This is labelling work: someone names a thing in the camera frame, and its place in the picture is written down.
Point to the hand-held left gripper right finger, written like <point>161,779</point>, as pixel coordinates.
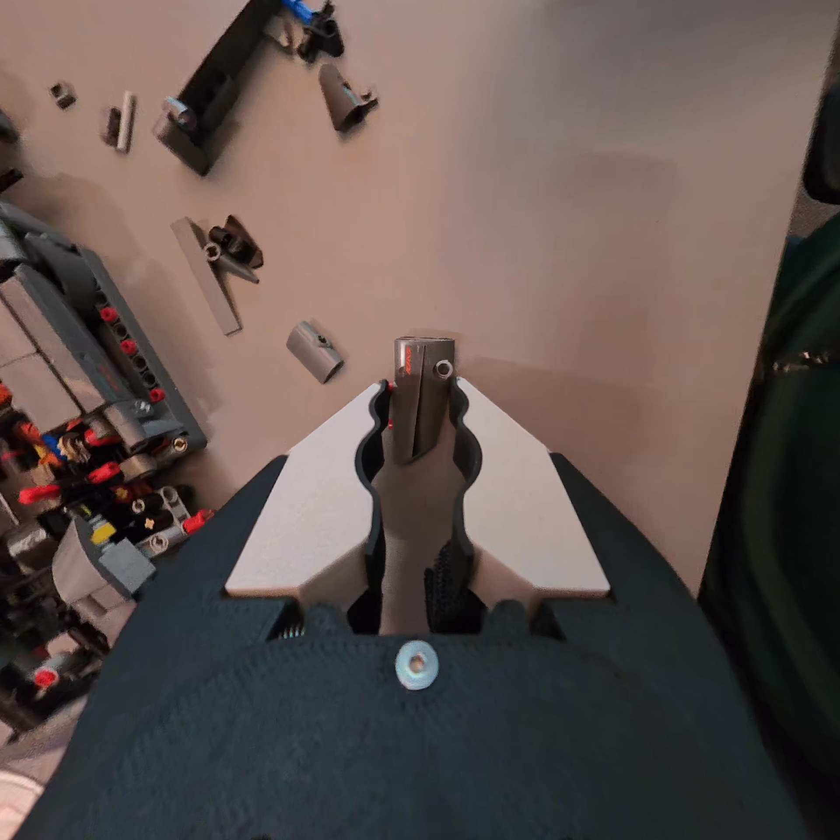
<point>531,518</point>

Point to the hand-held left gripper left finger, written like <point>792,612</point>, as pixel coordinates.
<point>302,518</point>

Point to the dark grey lego wedge panel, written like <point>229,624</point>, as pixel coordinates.
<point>420,407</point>

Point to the lego car model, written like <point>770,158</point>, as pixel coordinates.
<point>52,341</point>

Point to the dark grey lego fin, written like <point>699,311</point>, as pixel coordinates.
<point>341,98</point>

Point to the long dark grey lego beam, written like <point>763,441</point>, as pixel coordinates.
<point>210,98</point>

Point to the white lego bar piece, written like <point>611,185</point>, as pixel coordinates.
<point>121,121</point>

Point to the small grey square lego piece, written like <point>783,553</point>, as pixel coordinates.
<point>63,95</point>

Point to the black lego connector blue pin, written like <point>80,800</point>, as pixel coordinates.
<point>321,29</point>

